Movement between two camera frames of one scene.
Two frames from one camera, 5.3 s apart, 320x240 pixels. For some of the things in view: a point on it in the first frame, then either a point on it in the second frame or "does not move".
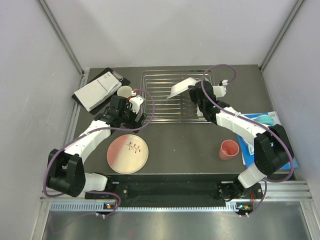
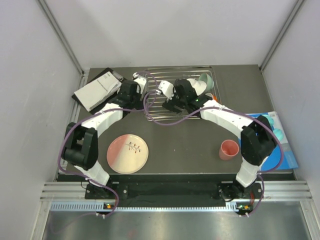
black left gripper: [133, 123] -> [139, 104]
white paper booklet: [95, 92] does not move
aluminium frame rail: [63, 36] does not move
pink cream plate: [127, 154] does not move
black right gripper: [193, 92] -> [170, 104]
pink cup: [228, 149] does not move
